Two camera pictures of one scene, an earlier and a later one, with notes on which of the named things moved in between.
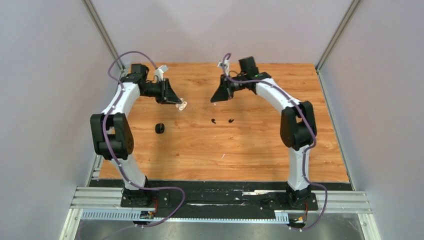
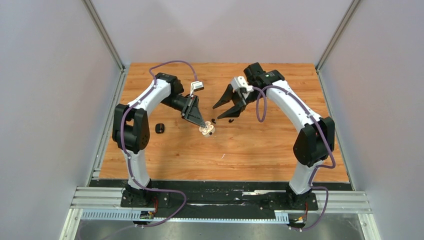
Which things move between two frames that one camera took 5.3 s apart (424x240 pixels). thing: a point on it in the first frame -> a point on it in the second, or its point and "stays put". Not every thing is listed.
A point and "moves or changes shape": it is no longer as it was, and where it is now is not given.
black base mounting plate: x=247 y=196 stays put
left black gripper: x=167 y=95 -> x=195 y=118
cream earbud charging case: x=181 y=106 moves or changes shape
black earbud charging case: x=159 y=128 stays put
